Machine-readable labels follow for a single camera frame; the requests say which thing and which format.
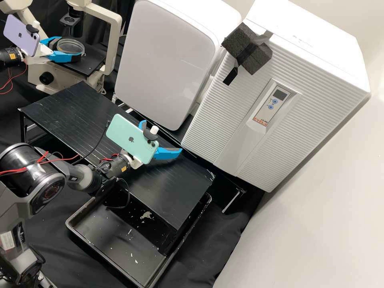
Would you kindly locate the white box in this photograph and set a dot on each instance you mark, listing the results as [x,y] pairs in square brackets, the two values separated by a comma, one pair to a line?
[162,66]

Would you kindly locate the left wrist camera phone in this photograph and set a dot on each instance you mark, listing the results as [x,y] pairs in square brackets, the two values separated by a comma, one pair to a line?
[21,34]

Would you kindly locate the black platform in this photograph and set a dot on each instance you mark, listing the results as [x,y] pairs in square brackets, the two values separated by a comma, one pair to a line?
[228,183]
[75,120]

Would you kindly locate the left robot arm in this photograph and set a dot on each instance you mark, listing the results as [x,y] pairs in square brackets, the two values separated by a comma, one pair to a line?
[10,57]

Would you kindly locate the incubator door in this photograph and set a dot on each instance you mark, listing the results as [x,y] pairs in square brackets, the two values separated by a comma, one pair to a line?
[228,129]

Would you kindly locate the right wrist camera phone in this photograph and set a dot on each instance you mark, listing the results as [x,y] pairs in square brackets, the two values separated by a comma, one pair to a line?
[129,138]

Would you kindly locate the white incubator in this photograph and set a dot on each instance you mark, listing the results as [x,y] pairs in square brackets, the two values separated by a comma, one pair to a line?
[300,24]

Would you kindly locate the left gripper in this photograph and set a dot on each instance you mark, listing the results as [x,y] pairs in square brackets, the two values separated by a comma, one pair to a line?
[45,51]

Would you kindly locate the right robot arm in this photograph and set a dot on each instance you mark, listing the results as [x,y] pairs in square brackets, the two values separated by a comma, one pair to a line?
[30,174]

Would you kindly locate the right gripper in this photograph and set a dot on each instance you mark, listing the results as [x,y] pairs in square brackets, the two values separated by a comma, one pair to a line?
[135,161]

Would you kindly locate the black tray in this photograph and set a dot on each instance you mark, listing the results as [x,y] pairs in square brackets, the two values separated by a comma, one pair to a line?
[114,240]

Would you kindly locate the cream microscope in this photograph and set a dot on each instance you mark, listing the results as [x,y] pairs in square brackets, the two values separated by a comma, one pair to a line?
[45,72]

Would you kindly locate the petri dish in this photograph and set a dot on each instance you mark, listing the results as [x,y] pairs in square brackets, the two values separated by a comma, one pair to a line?
[70,46]

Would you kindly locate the wrist camera phone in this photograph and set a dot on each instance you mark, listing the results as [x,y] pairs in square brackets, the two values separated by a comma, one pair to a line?
[129,138]
[21,34]

